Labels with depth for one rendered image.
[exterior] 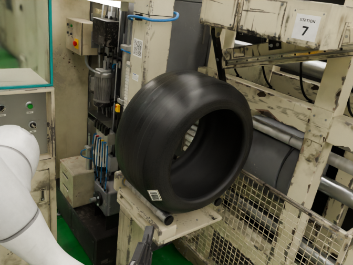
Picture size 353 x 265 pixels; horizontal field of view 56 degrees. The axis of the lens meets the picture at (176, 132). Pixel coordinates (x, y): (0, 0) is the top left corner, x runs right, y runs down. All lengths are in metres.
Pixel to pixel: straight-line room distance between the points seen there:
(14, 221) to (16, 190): 0.06
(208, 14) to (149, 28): 0.27
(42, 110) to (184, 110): 0.84
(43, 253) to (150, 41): 0.97
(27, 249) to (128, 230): 1.15
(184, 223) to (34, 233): 0.91
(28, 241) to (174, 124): 0.60
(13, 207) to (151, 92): 0.70
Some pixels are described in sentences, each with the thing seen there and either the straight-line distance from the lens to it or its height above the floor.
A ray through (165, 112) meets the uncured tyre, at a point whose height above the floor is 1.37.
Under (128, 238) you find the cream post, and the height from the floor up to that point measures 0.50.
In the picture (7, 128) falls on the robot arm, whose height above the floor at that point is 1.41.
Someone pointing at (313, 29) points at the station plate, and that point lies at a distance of 1.22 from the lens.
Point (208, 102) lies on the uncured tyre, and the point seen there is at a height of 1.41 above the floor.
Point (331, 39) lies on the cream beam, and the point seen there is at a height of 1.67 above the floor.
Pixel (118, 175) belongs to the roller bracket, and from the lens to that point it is 1.59.
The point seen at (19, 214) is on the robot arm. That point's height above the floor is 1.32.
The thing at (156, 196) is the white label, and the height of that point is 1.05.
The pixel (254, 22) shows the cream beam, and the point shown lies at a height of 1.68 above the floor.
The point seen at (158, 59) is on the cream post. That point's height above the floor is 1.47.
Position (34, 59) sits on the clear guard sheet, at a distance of 1.66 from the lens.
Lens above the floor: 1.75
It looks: 23 degrees down
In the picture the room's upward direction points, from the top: 8 degrees clockwise
